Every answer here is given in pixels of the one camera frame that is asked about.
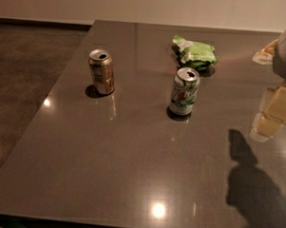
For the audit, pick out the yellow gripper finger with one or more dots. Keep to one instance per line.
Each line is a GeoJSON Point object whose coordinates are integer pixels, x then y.
{"type": "Point", "coordinates": [272, 114]}

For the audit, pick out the green white 7up can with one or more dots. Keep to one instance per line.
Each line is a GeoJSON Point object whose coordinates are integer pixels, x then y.
{"type": "Point", "coordinates": [184, 91]}

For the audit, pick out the gold brown soda can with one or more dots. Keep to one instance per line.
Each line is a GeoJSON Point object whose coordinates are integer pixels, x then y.
{"type": "Point", "coordinates": [101, 68]}

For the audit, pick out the orange white snack packet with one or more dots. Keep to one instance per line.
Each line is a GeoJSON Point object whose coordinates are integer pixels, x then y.
{"type": "Point", "coordinates": [265, 55]}

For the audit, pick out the green chip bag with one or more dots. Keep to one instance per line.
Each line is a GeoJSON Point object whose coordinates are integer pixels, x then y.
{"type": "Point", "coordinates": [199, 56]}

